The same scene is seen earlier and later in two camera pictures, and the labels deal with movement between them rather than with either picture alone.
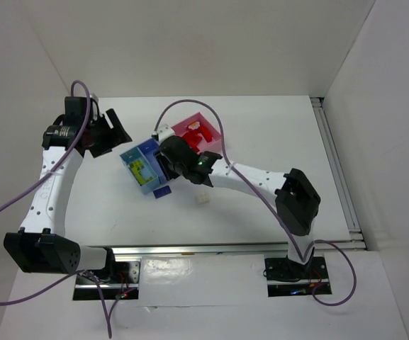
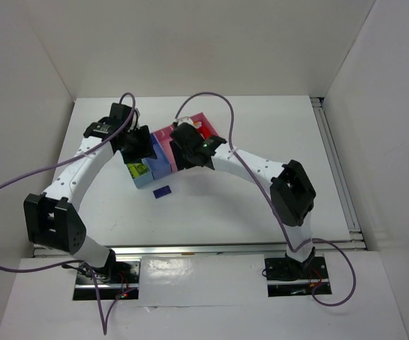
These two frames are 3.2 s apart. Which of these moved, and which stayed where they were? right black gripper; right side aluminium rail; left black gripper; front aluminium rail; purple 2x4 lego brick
Moved: right black gripper; left black gripper
Stayed: right side aluminium rail; front aluminium rail; purple 2x4 lego brick
